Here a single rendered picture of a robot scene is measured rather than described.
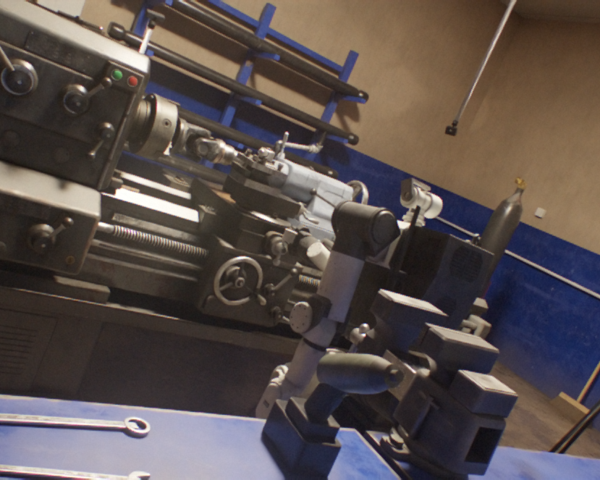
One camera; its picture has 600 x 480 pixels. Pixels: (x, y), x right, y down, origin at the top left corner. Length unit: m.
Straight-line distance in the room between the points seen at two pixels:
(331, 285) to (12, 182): 1.14
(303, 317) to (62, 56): 1.21
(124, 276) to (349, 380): 1.77
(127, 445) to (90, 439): 0.05
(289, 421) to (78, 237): 1.45
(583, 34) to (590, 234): 2.11
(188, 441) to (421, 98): 6.50
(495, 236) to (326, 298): 3.90
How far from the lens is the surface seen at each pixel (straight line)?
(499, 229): 5.39
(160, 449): 0.92
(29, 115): 2.30
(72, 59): 2.30
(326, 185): 3.00
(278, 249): 2.49
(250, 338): 2.72
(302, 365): 1.63
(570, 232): 6.64
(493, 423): 1.22
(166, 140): 2.58
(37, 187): 2.28
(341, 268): 1.58
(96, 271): 2.56
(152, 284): 2.64
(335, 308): 1.58
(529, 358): 6.61
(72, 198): 2.30
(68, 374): 2.66
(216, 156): 2.74
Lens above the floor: 1.32
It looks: 9 degrees down
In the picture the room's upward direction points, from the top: 24 degrees clockwise
